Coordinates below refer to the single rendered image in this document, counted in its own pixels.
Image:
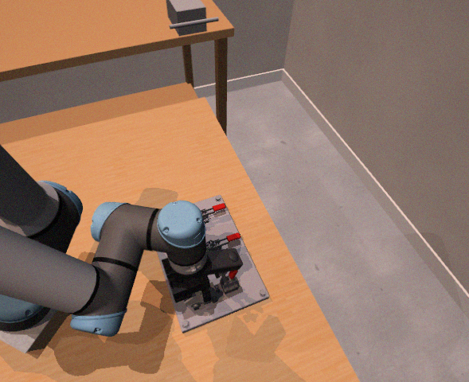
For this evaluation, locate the red-handled toggle clamp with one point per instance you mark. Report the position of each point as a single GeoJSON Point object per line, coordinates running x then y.
{"type": "Point", "coordinates": [216, 242]}

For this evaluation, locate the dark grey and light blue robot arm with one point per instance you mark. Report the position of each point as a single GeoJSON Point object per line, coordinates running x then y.
{"type": "Point", "coordinates": [37, 222]}

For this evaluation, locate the toggle clamp with red handle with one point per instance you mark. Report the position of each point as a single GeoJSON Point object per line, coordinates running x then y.
{"type": "Point", "coordinates": [215, 208]}

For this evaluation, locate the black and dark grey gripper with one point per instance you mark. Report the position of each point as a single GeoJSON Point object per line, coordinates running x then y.
{"type": "Point", "coordinates": [195, 288]}

